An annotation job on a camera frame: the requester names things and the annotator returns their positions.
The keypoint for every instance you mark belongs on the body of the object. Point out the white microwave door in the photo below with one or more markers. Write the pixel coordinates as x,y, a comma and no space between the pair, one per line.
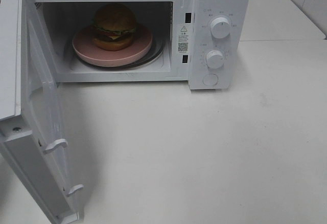
32,134

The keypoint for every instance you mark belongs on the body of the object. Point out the white microwave oven body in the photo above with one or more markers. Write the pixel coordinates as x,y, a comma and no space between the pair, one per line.
65,18

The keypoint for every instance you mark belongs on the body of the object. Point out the glass microwave turntable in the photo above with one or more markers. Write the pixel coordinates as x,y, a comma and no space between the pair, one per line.
153,55

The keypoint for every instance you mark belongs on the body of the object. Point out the upper white microwave knob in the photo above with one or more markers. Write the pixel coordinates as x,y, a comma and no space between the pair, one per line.
220,27

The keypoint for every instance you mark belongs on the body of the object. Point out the burger with lettuce and cheese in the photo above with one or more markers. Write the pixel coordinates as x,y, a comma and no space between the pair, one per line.
114,26

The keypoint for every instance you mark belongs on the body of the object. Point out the white microwave knob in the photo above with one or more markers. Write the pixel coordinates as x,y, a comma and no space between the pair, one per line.
220,27
215,59

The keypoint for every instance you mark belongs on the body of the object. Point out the round white door button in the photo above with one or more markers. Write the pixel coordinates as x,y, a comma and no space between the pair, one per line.
210,80

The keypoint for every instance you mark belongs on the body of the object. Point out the lower white microwave knob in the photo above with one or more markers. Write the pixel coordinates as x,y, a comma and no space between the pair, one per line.
215,59

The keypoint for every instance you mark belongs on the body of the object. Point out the pink round plate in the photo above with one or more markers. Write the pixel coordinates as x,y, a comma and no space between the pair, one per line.
142,35

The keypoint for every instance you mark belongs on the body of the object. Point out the white warning label sticker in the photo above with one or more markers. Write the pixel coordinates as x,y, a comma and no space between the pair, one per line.
182,38

